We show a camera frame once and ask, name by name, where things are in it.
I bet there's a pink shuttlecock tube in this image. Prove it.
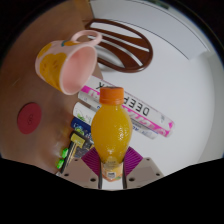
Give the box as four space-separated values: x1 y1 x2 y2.
79 75 176 138

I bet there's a pink and yellow mug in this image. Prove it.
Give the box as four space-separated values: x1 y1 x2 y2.
35 29 103 96

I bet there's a brown wooden chair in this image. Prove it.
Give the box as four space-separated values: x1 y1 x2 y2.
84 18 154 74

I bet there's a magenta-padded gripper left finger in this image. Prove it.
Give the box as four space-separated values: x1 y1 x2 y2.
57 147 103 190

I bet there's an orange-capped juice bottle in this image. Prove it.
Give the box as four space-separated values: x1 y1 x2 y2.
90 86 134 183

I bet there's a dark blue pump bottle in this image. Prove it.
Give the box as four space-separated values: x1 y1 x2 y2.
69 116 94 139

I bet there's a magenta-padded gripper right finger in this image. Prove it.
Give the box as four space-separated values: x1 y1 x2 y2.
122 146 165 190

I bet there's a flat round red coaster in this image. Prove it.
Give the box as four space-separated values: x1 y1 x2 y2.
16 101 43 135

